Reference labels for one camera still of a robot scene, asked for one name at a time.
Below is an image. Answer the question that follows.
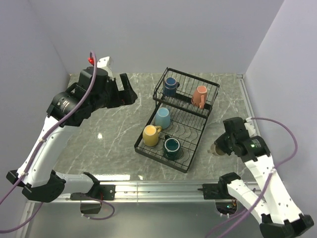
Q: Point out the grey-green ceramic mug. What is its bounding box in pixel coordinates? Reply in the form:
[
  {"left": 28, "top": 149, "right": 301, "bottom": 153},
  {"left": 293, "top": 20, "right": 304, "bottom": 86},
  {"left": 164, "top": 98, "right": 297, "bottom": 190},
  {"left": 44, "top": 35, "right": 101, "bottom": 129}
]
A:
[{"left": 208, "top": 143, "right": 226, "bottom": 157}]

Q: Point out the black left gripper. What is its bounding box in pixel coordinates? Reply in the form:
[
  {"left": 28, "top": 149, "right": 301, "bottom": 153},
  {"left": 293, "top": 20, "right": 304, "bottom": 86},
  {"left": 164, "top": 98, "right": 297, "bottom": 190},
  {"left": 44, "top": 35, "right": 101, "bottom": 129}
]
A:
[{"left": 91, "top": 72, "right": 138, "bottom": 112}]

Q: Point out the aluminium front rail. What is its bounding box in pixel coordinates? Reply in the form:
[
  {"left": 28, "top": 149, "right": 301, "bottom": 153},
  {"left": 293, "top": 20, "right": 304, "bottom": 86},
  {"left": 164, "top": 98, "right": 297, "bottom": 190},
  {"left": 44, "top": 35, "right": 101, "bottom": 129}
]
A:
[{"left": 27, "top": 182, "right": 263, "bottom": 203}]

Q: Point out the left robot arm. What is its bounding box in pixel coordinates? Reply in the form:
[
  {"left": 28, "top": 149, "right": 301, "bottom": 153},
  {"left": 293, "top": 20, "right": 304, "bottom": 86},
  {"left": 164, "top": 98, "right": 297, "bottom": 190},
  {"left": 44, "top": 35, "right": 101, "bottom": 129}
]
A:
[{"left": 6, "top": 66, "right": 138, "bottom": 203}]

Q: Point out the black wire dish rack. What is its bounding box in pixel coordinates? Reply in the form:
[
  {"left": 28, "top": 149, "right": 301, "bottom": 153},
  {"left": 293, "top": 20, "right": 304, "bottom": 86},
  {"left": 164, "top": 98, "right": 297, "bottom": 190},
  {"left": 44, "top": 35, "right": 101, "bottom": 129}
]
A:
[{"left": 134, "top": 67, "right": 220, "bottom": 173}]

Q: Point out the light blue mug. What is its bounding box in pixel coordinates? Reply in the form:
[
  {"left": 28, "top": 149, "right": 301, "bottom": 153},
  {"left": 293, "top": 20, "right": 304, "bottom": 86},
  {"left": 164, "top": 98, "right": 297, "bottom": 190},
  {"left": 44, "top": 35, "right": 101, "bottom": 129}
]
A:
[{"left": 155, "top": 107, "right": 170, "bottom": 129}]

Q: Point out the white aluminium side rail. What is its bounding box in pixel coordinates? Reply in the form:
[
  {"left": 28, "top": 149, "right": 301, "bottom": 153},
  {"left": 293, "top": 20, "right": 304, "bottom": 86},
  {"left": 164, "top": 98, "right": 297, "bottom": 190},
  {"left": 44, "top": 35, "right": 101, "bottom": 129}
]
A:
[{"left": 236, "top": 74, "right": 273, "bottom": 179}]

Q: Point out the black box under rail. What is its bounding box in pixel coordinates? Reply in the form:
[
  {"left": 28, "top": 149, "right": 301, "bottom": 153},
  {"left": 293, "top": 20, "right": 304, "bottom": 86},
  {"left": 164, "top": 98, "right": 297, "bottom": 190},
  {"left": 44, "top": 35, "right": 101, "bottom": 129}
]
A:
[{"left": 80, "top": 202, "right": 102, "bottom": 215}]

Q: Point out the dark green mug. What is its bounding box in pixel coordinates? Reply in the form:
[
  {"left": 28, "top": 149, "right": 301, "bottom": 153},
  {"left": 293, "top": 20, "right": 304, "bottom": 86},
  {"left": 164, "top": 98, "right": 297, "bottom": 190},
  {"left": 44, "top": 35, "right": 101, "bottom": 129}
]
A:
[{"left": 163, "top": 135, "right": 181, "bottom": 161}]

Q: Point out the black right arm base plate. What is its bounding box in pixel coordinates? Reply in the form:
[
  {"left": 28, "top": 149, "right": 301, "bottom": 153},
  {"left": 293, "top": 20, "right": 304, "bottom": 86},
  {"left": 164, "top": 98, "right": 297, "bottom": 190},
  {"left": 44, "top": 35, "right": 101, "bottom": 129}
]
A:
[{"left": 198, "top": 183, "right": 233, "bottom": 200}]

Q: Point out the pink mug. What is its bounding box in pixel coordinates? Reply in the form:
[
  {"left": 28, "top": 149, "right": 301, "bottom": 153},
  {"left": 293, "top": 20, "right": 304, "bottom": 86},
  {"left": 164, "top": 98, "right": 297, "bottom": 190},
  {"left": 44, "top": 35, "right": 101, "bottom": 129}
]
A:
[{"left": 191, "top": 85, "right": 208, "bottom": 109}]

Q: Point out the cream yellow mug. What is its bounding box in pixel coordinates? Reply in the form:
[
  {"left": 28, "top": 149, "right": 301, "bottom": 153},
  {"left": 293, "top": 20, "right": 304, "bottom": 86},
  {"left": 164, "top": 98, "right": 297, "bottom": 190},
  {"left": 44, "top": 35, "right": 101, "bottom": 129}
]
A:
[{"left": 142, "top": 125, "right": 162, "bottom": 147}]

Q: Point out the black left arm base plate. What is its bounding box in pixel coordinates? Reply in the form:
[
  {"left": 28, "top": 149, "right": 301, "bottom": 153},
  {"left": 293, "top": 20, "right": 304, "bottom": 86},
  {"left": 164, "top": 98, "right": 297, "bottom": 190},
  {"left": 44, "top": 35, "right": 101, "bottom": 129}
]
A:
[{"left": 70, "top": 184, "right": 116, "bottom": 201}]

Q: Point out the dark blue glazed mug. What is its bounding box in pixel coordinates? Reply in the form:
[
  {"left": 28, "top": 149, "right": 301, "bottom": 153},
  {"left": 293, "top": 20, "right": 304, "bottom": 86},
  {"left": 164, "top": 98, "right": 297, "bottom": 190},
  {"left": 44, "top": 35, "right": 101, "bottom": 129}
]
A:
[{"left": 163, "top": 77, "right": 180, "bottom": 97}]

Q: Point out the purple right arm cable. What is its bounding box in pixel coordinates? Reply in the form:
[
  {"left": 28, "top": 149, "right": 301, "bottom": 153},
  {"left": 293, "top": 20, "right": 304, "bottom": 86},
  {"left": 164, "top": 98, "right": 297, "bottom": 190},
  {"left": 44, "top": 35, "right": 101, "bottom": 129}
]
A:
[{"left": 204, "top": 117, "right": 299, "bottom": 238}]

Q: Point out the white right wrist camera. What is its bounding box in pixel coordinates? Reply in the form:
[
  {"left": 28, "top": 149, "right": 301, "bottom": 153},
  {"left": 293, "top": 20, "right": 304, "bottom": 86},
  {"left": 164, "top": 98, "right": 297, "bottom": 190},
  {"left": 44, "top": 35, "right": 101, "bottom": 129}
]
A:
[{"left": 244, "top": 118, "right": 256, "bottom": 137}]

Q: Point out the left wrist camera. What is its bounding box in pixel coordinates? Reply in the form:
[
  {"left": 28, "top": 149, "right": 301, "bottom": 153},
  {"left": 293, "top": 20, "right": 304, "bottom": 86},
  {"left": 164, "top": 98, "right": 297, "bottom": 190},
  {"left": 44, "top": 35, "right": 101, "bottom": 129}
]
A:
[{"left": 88, "top": 57, "right": 113, "bottom": 68}]

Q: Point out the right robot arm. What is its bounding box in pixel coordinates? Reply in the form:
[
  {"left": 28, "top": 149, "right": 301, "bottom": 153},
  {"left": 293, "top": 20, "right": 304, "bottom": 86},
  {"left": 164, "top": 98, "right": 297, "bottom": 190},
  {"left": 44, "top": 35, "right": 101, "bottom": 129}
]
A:
[{"left": 211, "top": 117, "right": 314, "bottom": 238}]

